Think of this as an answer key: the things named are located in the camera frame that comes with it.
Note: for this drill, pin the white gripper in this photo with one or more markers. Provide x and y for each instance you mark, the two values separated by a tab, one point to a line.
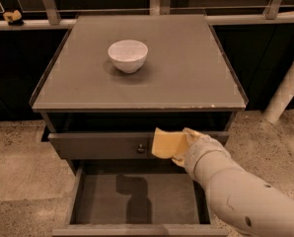
202	148

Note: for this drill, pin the yellow sponge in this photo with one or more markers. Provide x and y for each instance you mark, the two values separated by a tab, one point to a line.
167	144

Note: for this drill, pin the grey drawer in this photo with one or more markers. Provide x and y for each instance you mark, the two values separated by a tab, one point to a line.
101	145
137	198

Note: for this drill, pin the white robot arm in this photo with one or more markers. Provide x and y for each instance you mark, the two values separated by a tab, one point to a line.
248	203

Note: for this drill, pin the brass top drawer knob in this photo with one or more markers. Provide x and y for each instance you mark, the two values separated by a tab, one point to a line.
140	149

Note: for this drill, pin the grey drawer cabinet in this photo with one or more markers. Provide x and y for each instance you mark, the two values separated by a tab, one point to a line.
186	80

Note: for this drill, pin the grey top drawer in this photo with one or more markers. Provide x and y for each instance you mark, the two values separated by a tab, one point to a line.
101	145

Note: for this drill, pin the white ceramic bowl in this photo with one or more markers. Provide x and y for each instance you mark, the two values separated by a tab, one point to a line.
128	55

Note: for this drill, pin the metal window railing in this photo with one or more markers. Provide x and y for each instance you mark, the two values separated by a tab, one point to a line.
38	14

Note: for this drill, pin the small yellow object on ledge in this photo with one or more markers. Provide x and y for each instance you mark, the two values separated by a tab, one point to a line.
13	17

